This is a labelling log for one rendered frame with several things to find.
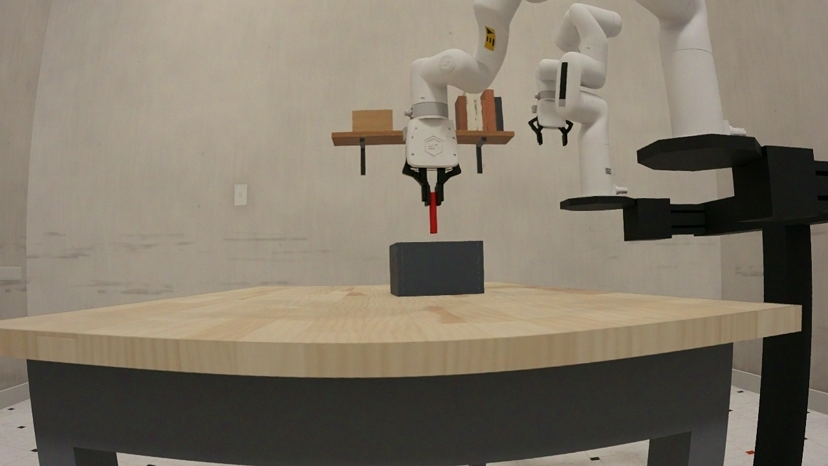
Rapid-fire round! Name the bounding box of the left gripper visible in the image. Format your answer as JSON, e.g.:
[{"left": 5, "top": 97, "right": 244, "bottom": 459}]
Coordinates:
[{"left": 402, "top": 115, "right": 461, "bottom": 206}]

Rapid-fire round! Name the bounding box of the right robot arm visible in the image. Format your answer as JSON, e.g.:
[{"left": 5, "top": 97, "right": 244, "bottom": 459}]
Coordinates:
[{"left": 534, "top": 3, "right": 627, "bottom": 197}]

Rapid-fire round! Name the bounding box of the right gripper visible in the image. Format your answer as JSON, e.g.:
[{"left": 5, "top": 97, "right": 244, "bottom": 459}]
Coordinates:
[{"left": 528, "top": 98, "right": 573, "bottom": 146}]

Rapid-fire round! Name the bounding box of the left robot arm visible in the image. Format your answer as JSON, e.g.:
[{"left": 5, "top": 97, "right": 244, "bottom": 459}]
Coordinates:
[{"left": 404, "top": 0, "right": 746, "bottom": 138}]

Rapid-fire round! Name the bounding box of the red peg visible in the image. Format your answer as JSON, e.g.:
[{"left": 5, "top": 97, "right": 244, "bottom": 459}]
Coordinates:
[{"left": 430, "top": 192, "right": 437, "bottom": 234}]

